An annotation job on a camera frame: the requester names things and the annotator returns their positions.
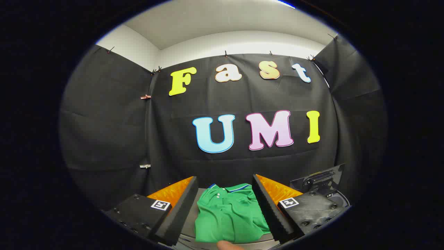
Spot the dark washing machine lid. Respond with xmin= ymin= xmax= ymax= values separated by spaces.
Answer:
xmin=290 ymin=163 xmax=346 ymax=195

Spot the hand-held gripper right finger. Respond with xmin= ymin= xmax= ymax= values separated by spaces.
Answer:
xmin=252 ymin=174 xmax=351 ymax=243

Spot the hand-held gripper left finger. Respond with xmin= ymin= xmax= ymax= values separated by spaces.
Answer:
xmin=104 ymin=176 xmax=199 ymax=247

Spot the green polo shirt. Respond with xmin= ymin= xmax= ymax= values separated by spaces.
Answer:
xmin=194 ymin=183 xmax=272 ymax=243

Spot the grey table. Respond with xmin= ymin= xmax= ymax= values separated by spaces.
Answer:
xmin=175 ymin=187 xmax=280 ymax=250

